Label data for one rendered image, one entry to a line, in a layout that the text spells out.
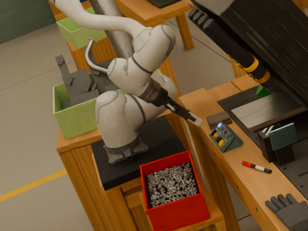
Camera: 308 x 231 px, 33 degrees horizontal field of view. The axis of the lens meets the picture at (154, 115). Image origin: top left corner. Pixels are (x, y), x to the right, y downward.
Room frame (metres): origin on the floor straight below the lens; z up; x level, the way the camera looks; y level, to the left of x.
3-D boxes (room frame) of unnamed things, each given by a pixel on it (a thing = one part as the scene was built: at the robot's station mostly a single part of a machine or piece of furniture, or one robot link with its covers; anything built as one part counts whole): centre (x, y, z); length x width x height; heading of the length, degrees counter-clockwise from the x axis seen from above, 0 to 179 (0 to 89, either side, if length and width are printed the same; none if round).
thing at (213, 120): (1.98, -0.26, 0.91); 0.10 x 0.08 x 0.03; 85
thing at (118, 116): (2.06, 0.16, 1.06); 0.18 x 0.16 x 0.22; 114
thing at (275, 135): (1.55, -0.40, 0.97); 0.10 x 0.02 x 0.14; 95
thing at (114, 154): (2.04, 0.17, 0.92); 0.22 x 0.18 x 0.06; 6
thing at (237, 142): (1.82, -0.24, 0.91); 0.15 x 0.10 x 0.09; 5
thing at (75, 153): (2.73, 0.19, 0.39); 0.68 x 0.52 x 0.79; 85
